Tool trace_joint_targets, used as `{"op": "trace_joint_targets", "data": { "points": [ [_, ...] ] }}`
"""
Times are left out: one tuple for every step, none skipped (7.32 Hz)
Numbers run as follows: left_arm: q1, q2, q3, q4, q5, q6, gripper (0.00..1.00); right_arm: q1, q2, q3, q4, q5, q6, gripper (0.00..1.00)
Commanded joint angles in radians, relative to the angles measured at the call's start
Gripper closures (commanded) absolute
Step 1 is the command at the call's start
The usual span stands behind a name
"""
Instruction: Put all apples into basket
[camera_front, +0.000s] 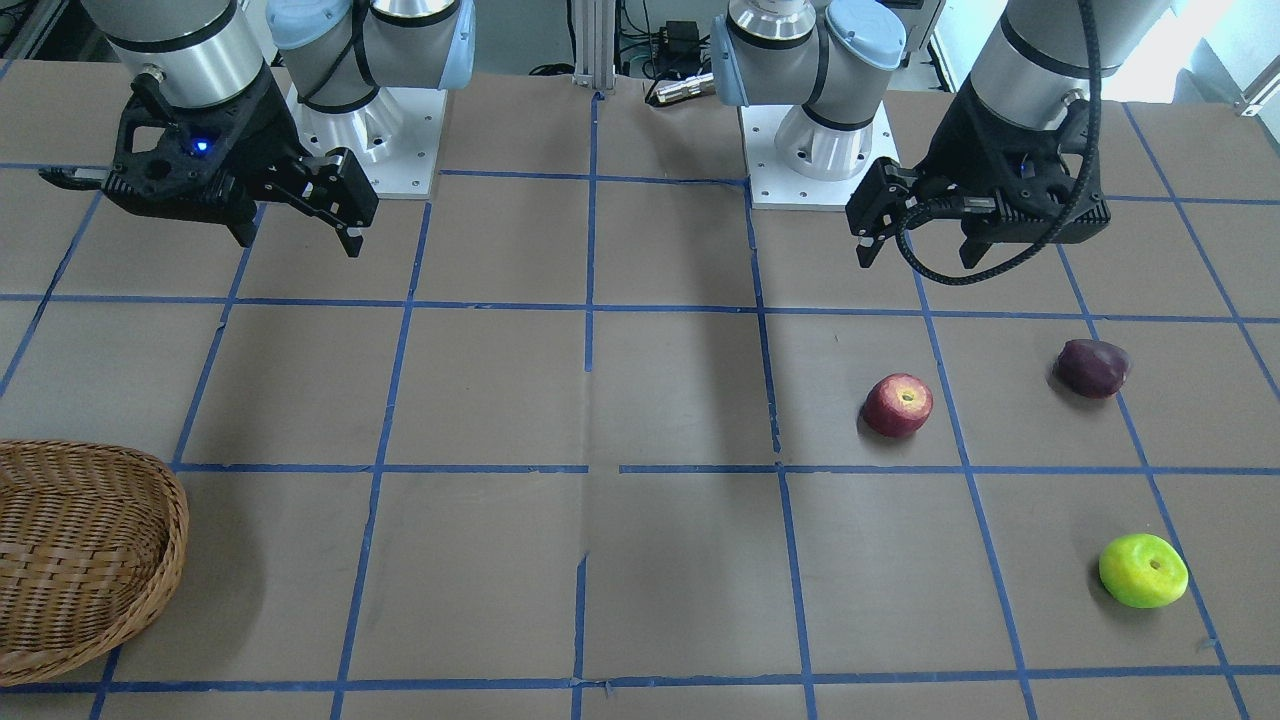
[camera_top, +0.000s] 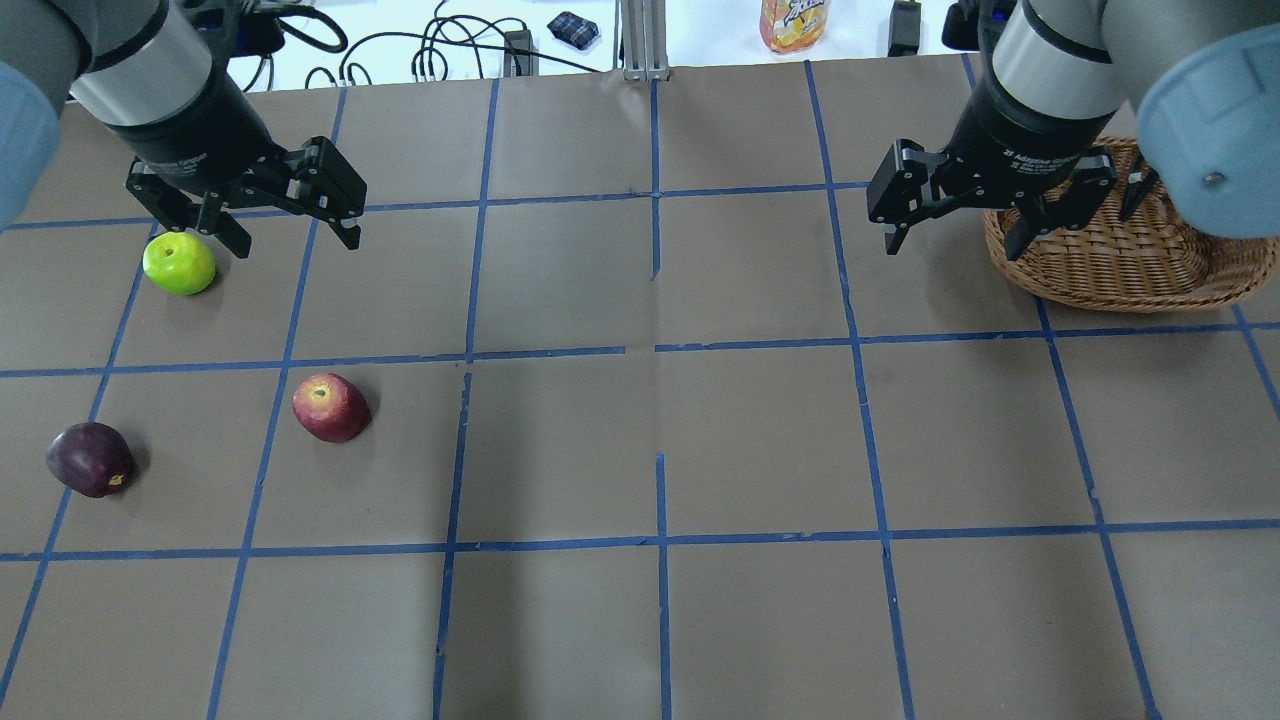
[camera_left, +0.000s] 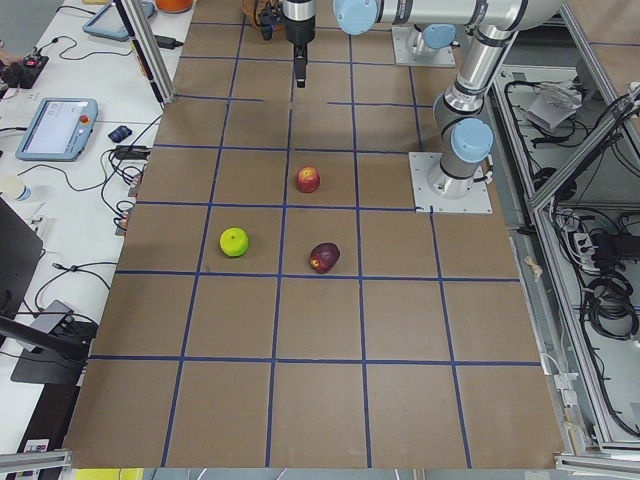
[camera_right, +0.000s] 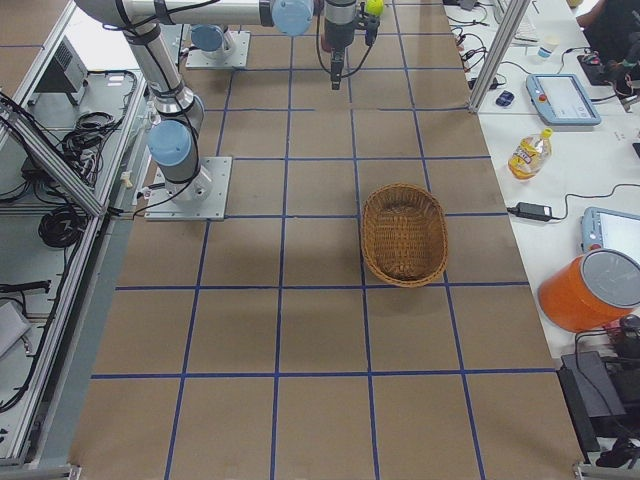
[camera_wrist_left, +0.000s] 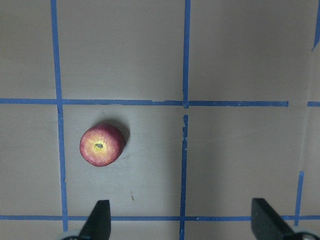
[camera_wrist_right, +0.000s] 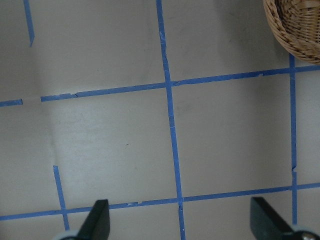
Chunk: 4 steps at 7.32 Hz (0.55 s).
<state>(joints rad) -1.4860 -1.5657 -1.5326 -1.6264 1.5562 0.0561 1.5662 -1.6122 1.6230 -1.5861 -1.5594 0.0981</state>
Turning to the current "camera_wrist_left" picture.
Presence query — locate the red yellow apple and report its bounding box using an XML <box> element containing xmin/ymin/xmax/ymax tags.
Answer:
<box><xmin>79</xmin><ymin>122</ymin><xmax>125</xmax><ymax>167</ymax></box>

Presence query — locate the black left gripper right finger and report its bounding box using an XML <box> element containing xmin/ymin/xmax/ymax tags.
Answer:
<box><xmin>251</xmin><ymin>197</ymin><xmax>320</xmax><ymax>240</ymax></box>

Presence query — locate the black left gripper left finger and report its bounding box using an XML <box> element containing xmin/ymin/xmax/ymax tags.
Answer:
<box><xmin>77</xmin><ymin>200</ymin><xmax>111</xmax><ymax>240</ymax></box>

